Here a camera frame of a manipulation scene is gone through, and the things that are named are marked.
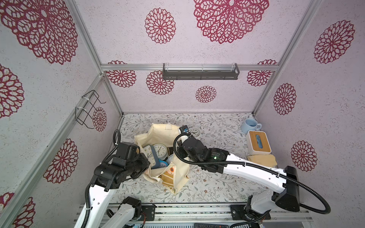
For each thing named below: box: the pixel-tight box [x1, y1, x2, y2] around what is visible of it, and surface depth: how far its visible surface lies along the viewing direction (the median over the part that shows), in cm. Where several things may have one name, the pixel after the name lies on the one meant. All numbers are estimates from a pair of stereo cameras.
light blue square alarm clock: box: [153, 143, 168, 161], surface depth 91 cm
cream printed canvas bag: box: [134, 123, 175, 195], surface depth 76 cm
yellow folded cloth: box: [247, 154, 278, 168], surface depth 94 cm
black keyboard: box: [193, 223, 231, 228], surface depth 70 cm
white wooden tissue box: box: [245, 130, 272, 156], surface depth 99 cm
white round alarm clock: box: [188, 126, 202, 141], surface depth 105 cm
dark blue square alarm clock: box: [142, 144, 161, 170], surface depth 84 cm
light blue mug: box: [240, 117, 262, 135], surface depth 108 cm
